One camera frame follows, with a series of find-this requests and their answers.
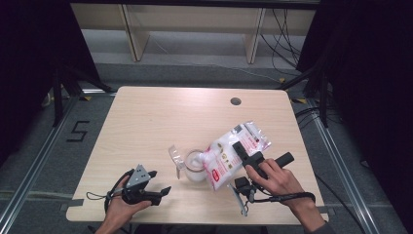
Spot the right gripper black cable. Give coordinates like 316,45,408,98
251,191,317,205

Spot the thin black lanyard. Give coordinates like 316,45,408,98
86,191,112,201

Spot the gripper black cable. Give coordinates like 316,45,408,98
102,168,135,215
251,191,317,205

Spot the person's right hand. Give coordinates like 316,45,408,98
244,158,318,215

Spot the black metal stand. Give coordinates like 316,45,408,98
52,64,116,129
277,64,329,129

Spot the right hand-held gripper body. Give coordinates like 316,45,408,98
227,151,295,217

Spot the white red-printed plastic pouch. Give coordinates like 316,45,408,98
198,121,273,192

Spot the hanging black cables bundle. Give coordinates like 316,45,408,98
259,8,303,78

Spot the thin black floor cable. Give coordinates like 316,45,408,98
314,174,367,234

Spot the black curtain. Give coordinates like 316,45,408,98
0,0,102,165
295,0,413,227

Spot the person's left hand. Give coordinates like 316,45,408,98
102,176,153,228

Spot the black floor cables bundle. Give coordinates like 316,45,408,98
293,106,343,131

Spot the aluminium floor rail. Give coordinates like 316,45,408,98
306,98,380,234
0,95,80,234

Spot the light wooden shelf unit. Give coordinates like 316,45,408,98
70,3,317,64

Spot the clear glass measuring cup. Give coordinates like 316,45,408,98
168,144,208,182

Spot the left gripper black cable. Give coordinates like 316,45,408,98
102,168,135,215

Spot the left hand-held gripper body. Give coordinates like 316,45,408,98
121,164,158,207

